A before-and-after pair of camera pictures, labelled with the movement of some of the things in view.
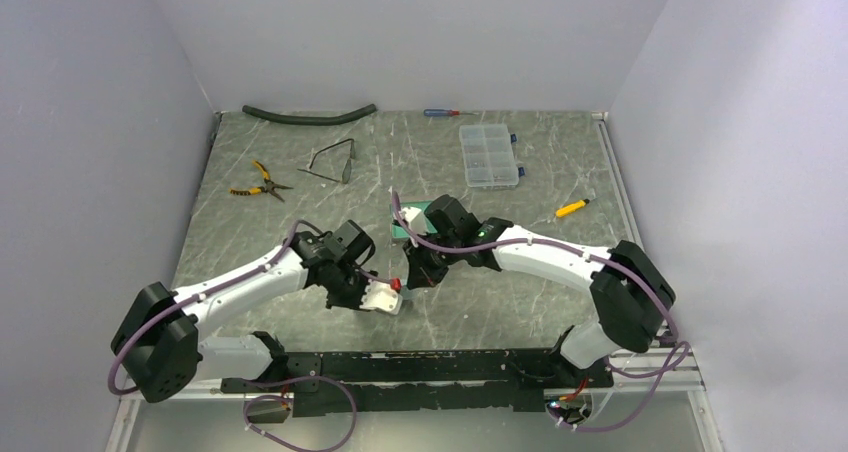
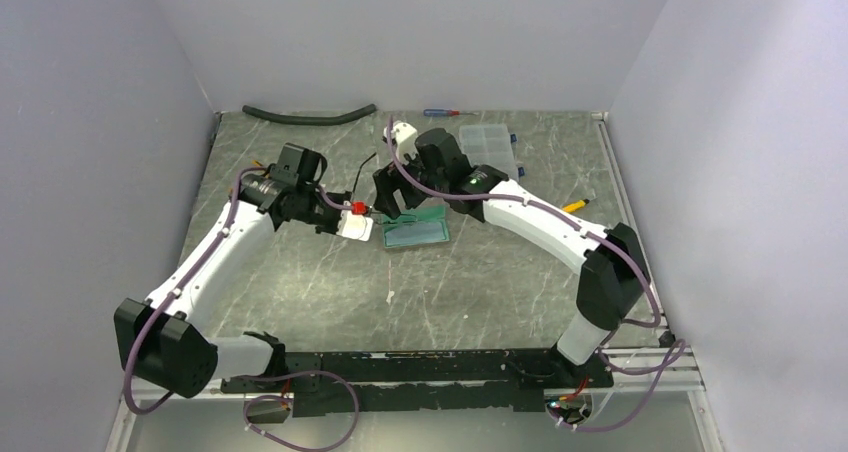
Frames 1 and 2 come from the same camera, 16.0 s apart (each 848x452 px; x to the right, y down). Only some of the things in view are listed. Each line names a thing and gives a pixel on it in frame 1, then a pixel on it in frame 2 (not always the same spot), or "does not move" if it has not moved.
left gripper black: x=356 y=301 → x=341 y=199
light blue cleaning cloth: x=407 y=294 → x=414 y=232
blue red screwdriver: x=445 y=113 does not move
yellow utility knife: x=572 y=207 does not move
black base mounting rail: x=422 y=383 does not move
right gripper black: x=421 y=274 → x=387 y=184
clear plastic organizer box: x=489 y=158 does not move
